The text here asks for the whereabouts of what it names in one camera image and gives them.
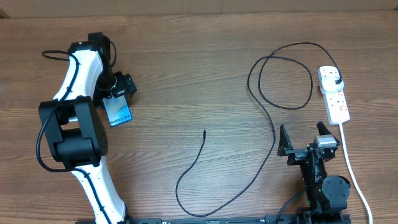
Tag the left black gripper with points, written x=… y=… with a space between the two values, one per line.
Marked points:
x=125 y=81

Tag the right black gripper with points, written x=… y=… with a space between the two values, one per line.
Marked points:
x=296 y=154

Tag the blue Samsung Galaxy smartphone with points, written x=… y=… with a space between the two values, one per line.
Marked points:
x=117 y=111

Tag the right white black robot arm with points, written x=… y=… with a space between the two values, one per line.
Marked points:
x=326 y=194

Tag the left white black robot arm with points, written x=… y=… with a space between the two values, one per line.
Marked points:
x=73 y=138

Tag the white USB charger plug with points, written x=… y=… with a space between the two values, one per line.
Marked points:
x=331 y=85

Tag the white power extension strip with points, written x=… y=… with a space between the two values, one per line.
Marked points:
x=335 y=103

